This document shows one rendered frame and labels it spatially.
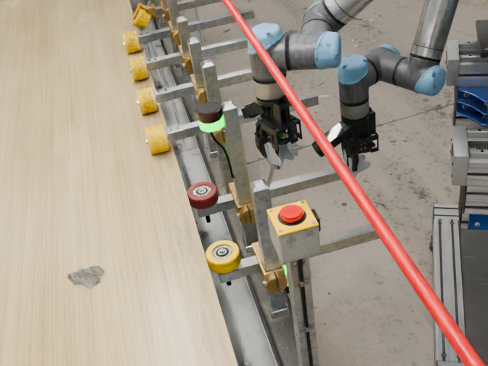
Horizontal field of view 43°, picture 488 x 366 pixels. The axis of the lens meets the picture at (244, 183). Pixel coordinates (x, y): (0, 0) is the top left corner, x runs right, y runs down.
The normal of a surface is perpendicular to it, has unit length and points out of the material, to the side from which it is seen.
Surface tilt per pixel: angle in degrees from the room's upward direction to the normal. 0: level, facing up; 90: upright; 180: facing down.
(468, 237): 0
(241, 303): 0
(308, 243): 90
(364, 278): 0
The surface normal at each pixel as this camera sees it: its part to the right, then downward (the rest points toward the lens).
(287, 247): 0.25, 0.56
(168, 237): -0.13, -0.79
